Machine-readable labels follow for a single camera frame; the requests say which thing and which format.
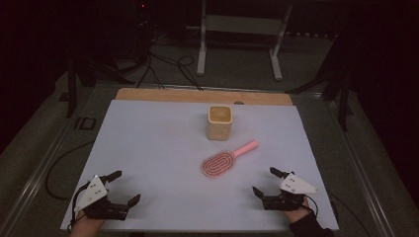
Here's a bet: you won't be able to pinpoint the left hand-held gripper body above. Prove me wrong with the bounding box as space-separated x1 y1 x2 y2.
72 175 130 221

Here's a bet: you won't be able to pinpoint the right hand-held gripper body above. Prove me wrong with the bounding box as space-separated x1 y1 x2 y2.
261 172 320 212

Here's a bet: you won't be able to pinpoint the pink hairbrush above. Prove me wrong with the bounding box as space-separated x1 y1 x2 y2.
201 139 259 179

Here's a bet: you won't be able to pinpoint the person's left hand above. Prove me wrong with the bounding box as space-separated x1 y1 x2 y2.
68 210 107 237

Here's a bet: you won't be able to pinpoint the hand-held gripper black cable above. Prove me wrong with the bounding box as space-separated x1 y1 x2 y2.
303 194 320 217
66 182 92 232

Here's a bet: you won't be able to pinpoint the beige square holder cup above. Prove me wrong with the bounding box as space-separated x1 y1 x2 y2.
207 105 233 142

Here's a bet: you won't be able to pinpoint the black rectangular floor frame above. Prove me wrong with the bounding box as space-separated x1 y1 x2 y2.
73 117 98 131

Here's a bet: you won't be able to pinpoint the tangled black floor cables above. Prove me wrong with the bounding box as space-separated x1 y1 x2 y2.
136 33 205 92

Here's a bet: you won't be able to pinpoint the person's right hand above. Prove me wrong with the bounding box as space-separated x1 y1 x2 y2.
284 197 312 225

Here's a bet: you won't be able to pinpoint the right hand-held gripper black cable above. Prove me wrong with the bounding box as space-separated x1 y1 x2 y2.
303 194 320 217

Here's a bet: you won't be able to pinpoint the black stand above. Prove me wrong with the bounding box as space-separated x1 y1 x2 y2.
58 48 136 119
285 33 356 132

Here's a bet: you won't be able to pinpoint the white table mat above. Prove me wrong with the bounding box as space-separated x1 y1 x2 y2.
59 99 340 233

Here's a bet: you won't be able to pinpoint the left hand-held gripper black cable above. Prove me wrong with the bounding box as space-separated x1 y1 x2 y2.
66 182 92 232

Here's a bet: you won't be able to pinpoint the metal floor rail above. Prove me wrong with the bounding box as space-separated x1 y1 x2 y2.
324 98 398 237
0 110 85 237

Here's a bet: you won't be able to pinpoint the wooden table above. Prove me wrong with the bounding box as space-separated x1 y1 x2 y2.
115 87 293 107

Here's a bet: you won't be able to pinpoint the black floor cable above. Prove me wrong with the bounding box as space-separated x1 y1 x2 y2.
44 140 95 200

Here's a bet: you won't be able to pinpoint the white metal stand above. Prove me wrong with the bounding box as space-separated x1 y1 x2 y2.
196 0 293 82

